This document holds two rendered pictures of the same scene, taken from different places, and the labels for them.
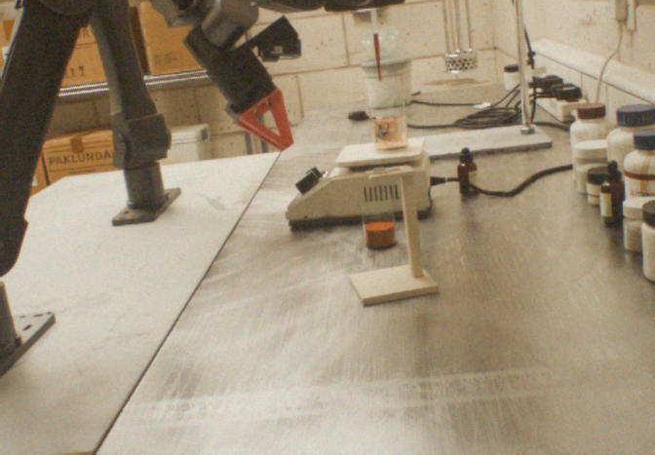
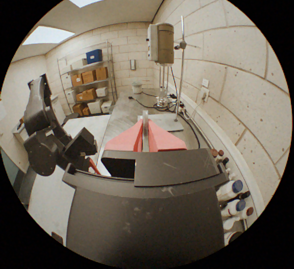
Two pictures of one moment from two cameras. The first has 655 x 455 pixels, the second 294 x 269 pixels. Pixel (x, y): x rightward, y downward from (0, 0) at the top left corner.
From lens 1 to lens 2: 108 cm
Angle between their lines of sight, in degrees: 24
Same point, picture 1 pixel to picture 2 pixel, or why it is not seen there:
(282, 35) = (82, 147)
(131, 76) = not seen: hidden behind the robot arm
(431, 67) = (142, 78)
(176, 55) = (101, 77)
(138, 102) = (58, 133)
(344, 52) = (129, 75)
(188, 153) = (103, 92)
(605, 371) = not seen: outside the picture
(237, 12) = (41, 166)
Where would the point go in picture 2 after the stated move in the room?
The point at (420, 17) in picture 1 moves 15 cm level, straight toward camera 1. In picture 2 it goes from (141, 70) to (141, 70)
